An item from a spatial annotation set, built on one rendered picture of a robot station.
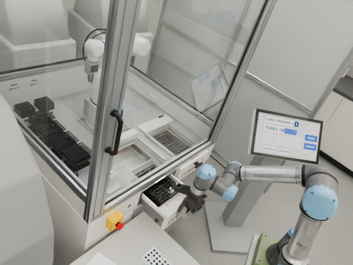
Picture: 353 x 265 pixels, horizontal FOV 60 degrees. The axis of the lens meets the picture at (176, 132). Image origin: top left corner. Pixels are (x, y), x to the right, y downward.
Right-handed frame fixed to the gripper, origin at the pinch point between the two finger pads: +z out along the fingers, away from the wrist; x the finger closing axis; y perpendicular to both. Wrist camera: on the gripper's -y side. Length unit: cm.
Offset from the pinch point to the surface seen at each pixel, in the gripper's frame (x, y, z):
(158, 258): -22.9, 8.3, 9.1
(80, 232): -45, -23, 6
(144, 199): -10.1, -17.8, 2.6
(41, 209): -75, 1, -70
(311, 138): 109, 21, -17
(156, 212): -10.0, -8.5, 2.7
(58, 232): -46, -39, 27
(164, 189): 2.3, -15.6, 1.0
